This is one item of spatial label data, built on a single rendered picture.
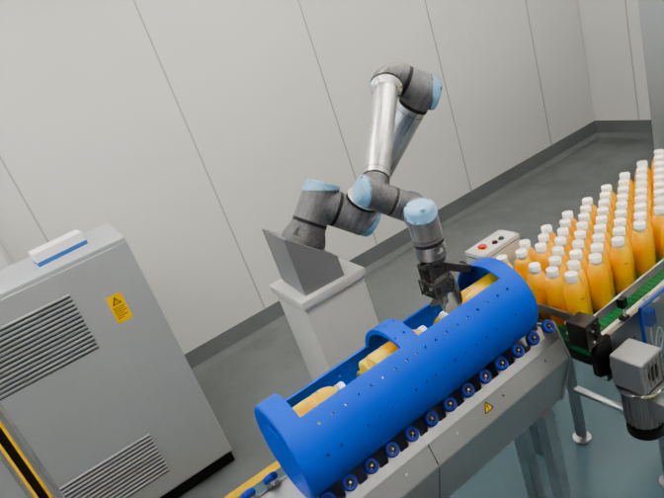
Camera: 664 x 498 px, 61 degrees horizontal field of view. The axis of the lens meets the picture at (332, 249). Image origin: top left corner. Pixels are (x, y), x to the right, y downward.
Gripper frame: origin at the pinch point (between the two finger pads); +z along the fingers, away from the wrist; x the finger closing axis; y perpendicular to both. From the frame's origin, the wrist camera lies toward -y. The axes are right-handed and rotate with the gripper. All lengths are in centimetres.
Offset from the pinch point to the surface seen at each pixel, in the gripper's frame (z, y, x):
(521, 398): 32.8, -6.4, 13.5
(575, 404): 94, -64, -18
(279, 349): 118, -12, -236
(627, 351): 30, -40, 28
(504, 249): 9, -49, -25
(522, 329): 10.8, -13.4, 13.0
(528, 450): 77, -20, -5
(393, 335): -6.7, 24.3, 2.9
